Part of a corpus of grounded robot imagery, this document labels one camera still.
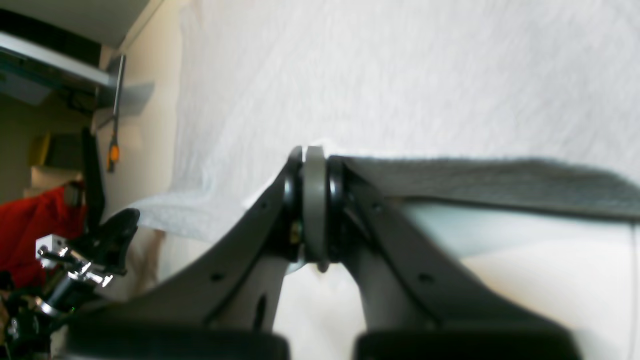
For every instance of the red cloth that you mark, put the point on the red cloth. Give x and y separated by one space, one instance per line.
24 221

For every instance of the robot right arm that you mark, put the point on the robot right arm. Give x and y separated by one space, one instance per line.
78 267

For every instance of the grey T-shirt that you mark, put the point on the grey T-shirt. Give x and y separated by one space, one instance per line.
469 79

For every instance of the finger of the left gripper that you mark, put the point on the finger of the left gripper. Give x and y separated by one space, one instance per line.
220 307

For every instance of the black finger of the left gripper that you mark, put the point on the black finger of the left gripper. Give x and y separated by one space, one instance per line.
420 303

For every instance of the orange handled tool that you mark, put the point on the orange handled tool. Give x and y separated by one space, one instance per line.
114 152

